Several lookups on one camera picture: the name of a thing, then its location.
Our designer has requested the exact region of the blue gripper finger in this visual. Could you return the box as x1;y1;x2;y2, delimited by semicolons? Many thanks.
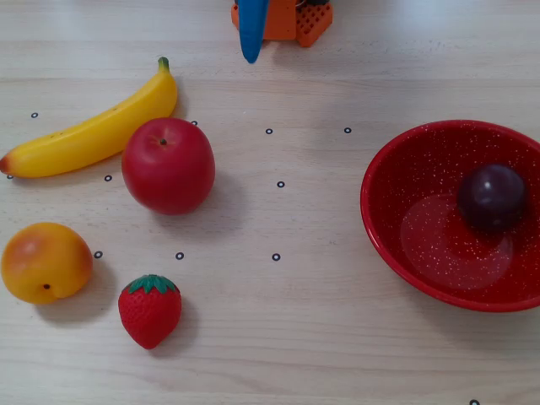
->
238;0;271;65

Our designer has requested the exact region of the red toy apple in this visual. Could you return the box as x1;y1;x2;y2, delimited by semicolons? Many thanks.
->
121;117;217;217

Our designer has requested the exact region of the purple toy plum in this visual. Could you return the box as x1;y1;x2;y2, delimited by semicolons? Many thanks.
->
456;164;527;232

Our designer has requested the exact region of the orange robot base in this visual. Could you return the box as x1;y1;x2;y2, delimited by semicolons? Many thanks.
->
294;2;334;48

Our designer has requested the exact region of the red speckled enamel bowl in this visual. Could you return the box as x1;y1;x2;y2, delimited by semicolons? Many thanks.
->
360;120;540;314

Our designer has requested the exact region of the yellow toy banana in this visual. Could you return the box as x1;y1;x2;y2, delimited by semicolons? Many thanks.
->
0;57;179;179

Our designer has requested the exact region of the red toy strawberry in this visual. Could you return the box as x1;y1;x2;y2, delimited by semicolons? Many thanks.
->
117;274;183;350

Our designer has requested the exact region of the orange yellow toy peach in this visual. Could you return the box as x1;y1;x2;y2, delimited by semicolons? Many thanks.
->
0;222;94;305

